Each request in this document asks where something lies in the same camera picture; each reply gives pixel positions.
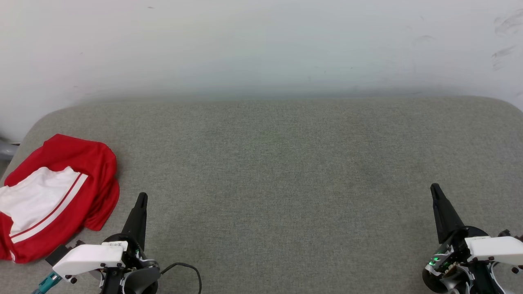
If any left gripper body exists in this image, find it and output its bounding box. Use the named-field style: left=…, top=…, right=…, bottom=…
left=100, top=234, right=161, bottom=294

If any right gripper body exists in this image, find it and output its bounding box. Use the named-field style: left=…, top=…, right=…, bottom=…
left=422, top=226, right=502, bottom=294

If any teal cable connector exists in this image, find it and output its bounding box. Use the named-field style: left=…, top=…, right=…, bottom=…
left=32, top=272, right=63, bottom=294

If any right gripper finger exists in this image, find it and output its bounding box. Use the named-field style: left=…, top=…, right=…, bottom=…
left=430, top=183, right=467, bottom=245

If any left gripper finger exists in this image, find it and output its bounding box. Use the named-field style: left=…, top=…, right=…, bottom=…
left=121, top=192, right=149, bottom=251

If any red white basketball jersey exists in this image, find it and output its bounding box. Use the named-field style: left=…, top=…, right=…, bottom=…
left=0, top=134, right=121, bottom=264

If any thin black cable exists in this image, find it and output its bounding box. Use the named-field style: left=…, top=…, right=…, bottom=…
left=160, top=263, right=203, bottom=294

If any grey metal pipe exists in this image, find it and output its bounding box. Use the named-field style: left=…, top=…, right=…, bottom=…
left=0, top=136, right=20, bottom=161

